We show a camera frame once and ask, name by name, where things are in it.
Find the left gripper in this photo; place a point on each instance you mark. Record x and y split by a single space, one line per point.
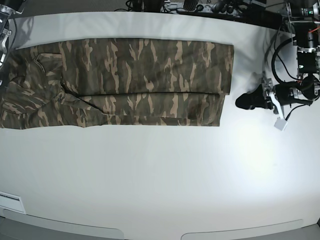
264 96

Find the camouflage T-shirt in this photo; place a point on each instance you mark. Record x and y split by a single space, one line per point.
116 81

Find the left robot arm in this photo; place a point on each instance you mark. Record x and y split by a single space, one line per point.
304 89

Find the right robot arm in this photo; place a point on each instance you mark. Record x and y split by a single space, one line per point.
7 9

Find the black equipment box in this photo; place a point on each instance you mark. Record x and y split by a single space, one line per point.
266 19

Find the white label plate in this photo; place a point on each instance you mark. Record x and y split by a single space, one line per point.
12 203

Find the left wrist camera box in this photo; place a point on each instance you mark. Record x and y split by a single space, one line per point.
281 124

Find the power strip with cables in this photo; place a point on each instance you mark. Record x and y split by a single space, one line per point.
224 7

